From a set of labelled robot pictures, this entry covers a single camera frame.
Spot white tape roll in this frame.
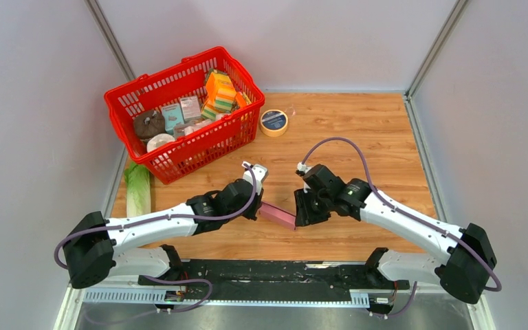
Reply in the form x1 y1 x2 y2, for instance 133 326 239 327
146 133 176 153

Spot yellow masking tape roll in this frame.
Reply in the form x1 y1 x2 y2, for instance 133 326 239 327
259 109 289 138

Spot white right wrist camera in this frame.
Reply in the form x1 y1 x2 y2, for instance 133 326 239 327
296 162 312 193

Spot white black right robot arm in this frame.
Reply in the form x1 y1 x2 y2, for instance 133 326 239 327
294 163 497 304

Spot aluminium rail frame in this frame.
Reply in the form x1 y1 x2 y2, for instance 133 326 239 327
65 261 485 308

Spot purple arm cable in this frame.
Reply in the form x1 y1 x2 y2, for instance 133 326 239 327
300 137 503 319
53 164 258 315

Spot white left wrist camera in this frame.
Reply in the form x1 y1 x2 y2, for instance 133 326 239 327
242 161 268 195

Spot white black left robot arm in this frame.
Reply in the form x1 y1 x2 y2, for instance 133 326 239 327
57 176 264 289

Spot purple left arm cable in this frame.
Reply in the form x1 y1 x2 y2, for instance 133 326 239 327
53 164 258 315

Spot green yellow sponge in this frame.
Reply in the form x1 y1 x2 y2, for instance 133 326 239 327
201 100 221 121

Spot grey pink small box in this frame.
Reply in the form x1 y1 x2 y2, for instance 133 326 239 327
179 96 201 122

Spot pink paper box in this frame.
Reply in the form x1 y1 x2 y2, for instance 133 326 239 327
259 201 296 231

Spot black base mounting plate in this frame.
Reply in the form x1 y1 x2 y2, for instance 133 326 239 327
137 258 410 303

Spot red plastic shopping basket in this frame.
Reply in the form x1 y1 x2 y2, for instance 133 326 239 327
104 46 265 184

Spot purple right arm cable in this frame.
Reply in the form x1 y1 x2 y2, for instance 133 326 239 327
300 137 503 319

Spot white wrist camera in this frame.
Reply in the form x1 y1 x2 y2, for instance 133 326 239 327
296 162 312 193
242 161 268 195

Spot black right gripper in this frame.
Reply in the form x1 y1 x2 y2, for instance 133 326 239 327
294 188 333 228

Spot orange yellow sponge pack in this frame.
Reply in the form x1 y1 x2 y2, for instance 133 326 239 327
205 69 237 113

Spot teal small box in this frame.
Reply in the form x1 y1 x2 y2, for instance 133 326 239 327
161 103 185 134

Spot napa cabbage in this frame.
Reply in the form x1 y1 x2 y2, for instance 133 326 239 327
124 162 151 217

